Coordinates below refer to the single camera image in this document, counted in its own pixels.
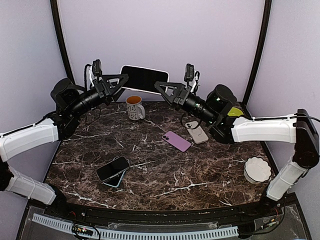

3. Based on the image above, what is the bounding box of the black phone on top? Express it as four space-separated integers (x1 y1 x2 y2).
96 156 130 182

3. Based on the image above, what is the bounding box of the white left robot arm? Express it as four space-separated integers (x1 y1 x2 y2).
0 59 129 218

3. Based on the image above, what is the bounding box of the right black frame post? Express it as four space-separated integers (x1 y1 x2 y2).
242 0 272 107

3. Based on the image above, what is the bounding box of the white spotted mug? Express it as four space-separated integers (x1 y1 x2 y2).
125 95 146 121

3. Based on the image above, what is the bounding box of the white scalloped dish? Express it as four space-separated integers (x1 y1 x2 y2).
243 156 272 185

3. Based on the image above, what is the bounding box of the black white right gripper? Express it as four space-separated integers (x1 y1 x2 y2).
155 80 218 125

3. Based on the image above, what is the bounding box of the purple phone case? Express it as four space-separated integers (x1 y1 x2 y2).
161 131 192 152

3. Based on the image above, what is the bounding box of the light blue phone case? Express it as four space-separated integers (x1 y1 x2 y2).
102 171 126 188

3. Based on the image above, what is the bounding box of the black frame post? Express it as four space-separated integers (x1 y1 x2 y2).
49 0 82 109
242 0 272 107

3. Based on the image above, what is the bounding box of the left black frame post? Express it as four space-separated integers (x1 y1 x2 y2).
49 0 82 109

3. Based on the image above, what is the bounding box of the black front rail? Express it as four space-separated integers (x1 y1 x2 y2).
45 187 286 225

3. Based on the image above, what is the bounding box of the white phone case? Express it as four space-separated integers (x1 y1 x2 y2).
185 121 209 144

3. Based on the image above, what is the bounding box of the yellow-green bowl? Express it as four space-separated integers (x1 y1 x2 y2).
227 107 244 117

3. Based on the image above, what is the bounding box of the grey slotted cable duct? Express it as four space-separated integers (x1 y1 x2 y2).
31 213 239 240

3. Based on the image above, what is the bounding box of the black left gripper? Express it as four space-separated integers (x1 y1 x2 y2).
68 73 130 118

